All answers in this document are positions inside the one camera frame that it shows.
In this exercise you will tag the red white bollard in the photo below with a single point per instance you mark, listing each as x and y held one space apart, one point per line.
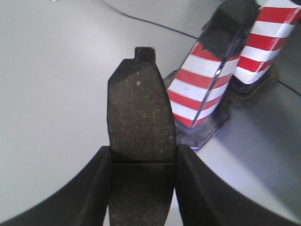
255 73
196 90

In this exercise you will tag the grey brake pad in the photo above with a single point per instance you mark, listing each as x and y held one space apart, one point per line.
142 143

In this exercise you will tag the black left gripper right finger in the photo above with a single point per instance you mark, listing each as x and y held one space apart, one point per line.
206 200

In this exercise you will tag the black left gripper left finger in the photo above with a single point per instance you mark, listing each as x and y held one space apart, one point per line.
81 202

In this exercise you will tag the far red white bollard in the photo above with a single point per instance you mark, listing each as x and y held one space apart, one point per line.
255 73

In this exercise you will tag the near red white bollard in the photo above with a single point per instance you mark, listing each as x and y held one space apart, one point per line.
196 90

